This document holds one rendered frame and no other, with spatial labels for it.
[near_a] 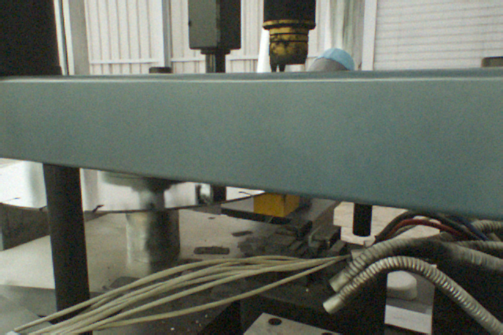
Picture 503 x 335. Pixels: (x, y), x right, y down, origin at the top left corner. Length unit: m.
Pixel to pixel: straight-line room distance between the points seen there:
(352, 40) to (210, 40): 0.60
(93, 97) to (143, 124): 0.03
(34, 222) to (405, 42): 5.91
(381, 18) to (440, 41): 0.83
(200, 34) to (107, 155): 0.29
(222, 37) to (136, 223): 0.22
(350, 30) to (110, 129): 0.86
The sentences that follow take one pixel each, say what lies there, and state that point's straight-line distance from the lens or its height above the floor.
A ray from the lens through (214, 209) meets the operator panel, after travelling 0.88.
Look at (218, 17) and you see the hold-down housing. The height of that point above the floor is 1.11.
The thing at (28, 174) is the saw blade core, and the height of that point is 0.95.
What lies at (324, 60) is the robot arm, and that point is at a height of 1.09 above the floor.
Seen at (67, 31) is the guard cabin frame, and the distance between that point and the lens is 1.01.
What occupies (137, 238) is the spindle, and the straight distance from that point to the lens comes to 0.49.
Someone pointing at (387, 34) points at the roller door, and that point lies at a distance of 6.38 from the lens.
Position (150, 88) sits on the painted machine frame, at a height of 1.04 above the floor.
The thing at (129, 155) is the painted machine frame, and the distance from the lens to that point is 0.17.
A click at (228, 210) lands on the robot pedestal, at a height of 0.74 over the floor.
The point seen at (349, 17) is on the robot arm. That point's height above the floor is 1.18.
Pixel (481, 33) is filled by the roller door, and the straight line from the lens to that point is 6.28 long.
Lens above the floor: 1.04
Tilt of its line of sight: 12 degrees down
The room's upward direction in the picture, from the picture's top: straight up
